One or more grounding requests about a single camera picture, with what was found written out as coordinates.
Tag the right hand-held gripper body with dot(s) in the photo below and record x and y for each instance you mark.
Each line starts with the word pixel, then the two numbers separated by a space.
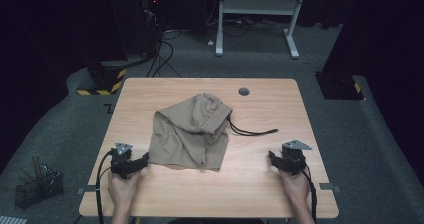
pixel 293 159

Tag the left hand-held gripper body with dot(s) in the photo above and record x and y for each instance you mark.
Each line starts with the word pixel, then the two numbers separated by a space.
pixel 121 160

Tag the person's right hand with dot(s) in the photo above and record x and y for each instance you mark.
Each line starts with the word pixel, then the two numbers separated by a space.
pixel 296 187

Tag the person's left hand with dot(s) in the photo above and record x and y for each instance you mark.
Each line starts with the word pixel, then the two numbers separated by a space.
pixel 121 192

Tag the yellow-black striped stand base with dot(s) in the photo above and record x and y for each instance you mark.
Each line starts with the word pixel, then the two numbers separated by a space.
pixel 106 82

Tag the black stand base yellow mark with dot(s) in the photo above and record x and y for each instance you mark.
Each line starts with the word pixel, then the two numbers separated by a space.
pixel 336 87

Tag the dark equipment rack red light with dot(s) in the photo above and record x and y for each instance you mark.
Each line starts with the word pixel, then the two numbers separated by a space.
pixel 151 17

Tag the dark curtain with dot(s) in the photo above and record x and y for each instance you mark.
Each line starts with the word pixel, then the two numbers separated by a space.
pixel 383 34
pixel 40 34

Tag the grey table edge bracket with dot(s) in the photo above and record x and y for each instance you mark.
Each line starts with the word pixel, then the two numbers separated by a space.
pixel 329 186
pixel 88 189

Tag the white metal desk frame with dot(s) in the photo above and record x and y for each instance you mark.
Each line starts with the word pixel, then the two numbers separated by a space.
pixel 256 6

